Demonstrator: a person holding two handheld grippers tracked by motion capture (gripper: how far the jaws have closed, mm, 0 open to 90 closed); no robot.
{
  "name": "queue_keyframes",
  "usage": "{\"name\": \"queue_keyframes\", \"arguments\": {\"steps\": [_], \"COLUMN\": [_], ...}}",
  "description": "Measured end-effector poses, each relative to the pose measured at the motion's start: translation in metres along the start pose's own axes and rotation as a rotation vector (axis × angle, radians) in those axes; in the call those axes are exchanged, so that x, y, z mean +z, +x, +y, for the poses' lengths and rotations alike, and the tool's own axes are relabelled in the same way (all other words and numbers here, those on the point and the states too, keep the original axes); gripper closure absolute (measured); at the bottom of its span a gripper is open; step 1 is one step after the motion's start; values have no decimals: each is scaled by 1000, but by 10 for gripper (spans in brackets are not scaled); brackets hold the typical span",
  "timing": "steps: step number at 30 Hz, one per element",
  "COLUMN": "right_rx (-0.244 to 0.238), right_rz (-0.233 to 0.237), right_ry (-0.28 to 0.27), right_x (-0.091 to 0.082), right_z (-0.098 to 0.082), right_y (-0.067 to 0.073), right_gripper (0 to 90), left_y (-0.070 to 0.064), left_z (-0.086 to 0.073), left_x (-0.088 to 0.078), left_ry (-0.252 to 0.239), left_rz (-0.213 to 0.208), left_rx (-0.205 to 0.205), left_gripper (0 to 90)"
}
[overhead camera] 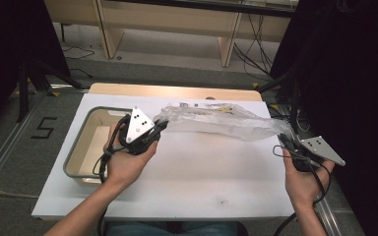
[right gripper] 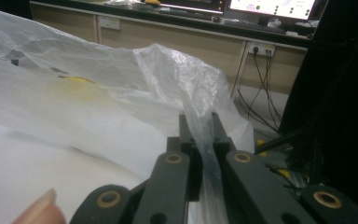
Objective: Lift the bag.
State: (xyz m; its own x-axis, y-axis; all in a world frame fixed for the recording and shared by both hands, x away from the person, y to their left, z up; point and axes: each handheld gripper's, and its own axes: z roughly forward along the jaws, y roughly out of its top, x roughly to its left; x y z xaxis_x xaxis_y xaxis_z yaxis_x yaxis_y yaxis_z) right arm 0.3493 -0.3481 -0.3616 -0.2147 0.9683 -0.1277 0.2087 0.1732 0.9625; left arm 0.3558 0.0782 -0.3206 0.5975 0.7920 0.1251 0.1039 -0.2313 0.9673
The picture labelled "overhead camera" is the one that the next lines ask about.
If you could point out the beige bin with grey rim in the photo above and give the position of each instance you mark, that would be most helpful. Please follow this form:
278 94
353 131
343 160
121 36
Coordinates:
88 147

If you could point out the wooden table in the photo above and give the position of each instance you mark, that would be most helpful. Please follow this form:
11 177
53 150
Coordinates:
177 90

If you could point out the white board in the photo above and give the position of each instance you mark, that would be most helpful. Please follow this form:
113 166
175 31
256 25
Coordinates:
193 177

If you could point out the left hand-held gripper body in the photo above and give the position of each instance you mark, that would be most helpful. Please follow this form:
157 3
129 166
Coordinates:
139 128

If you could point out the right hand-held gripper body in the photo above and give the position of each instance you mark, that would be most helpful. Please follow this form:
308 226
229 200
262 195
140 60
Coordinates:
321 149

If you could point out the clear printed plastic bag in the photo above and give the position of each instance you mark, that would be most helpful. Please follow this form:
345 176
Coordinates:
223 123

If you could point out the person's legs in jeans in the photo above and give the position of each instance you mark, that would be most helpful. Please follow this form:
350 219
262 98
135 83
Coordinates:
174 228

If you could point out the person's right hand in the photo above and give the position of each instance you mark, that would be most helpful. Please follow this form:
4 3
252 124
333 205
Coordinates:
303 185

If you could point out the person's left hand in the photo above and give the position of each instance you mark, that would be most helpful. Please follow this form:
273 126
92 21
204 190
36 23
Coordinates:
124 167

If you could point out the black curtain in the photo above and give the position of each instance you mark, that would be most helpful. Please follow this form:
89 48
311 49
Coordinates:
357 82
10 39

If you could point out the metal floor rail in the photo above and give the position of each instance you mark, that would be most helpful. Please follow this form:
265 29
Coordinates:
3 154
333 216

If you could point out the black tripod stand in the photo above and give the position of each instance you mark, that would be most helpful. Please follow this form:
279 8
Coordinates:
23 88
293 98

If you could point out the long wooden desk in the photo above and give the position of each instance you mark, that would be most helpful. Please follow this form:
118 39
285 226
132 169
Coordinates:
177 19

